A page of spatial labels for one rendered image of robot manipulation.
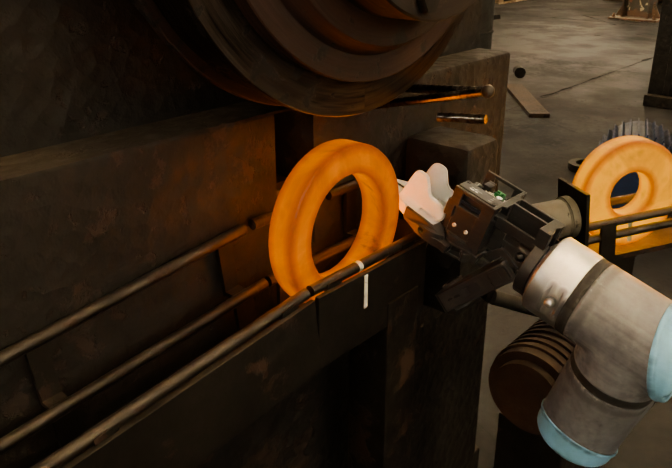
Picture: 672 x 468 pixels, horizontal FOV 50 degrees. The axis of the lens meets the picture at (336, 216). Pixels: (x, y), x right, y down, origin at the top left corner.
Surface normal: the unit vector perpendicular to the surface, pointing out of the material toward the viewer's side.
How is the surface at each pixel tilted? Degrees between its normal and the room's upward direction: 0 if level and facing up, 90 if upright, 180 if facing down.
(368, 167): 90
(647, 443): 0
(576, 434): 96
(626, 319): 55
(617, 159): 90
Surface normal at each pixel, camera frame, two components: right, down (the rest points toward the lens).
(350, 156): 0.76, 0.25
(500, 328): 0.00, -0.93
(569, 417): -0.81, 0.20
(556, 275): -0.40, -0.24
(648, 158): 0.24, 0.37
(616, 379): -0.46, 0.45
